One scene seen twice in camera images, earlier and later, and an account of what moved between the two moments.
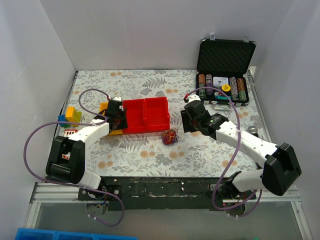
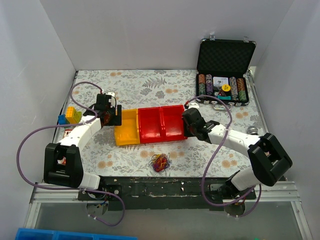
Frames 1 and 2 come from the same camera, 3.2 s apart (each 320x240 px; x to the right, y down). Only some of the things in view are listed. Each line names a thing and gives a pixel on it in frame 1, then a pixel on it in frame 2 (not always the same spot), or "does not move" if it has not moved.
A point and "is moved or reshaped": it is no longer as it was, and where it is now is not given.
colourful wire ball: [169, 136] -> [160, 162]
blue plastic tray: [29, 234] does not move
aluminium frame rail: [44, 192] does not move
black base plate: [163, 193] does not move
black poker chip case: [224, 64] does not move
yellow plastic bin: [103, 106] is moved or reshaped
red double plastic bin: [148, 114] -> [160, 124]
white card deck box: [220, 81] does not move
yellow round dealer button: [226, 87] does not move
